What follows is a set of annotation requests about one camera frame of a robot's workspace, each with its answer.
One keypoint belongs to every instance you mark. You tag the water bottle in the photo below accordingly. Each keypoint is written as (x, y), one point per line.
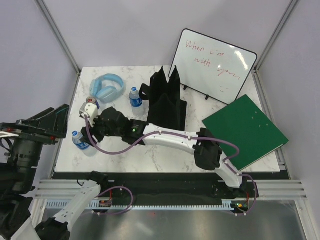
(136, 102)
(84, 147)

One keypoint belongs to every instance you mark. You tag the black canvas bag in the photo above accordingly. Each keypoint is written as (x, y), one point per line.
(166, 108)

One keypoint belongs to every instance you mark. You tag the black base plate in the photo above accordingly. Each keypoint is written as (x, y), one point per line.
(173, 189)

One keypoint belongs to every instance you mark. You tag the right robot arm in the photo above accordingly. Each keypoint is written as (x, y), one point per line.
(210, 153)

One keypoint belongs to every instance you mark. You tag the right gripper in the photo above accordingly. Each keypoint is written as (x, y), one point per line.
(93, 130)

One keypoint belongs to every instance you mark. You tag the silver can back left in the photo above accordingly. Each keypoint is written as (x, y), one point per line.
(93, 100)

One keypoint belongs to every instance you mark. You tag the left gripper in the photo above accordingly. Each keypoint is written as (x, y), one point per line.
(56, 119)

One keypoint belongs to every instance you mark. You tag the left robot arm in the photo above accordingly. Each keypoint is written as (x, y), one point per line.
(16, 179)

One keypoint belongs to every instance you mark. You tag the whiteboard with red writing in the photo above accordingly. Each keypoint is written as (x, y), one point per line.
(212, 67)

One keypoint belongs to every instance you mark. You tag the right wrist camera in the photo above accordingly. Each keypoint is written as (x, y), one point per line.
(89, 110)

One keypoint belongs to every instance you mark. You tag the white cable duct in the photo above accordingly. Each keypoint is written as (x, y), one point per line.
(59, 204)

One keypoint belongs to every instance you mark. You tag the green board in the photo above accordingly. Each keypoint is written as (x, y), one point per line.
(243, 124)

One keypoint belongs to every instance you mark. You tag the blue headphones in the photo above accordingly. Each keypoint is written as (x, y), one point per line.
(106, 94)

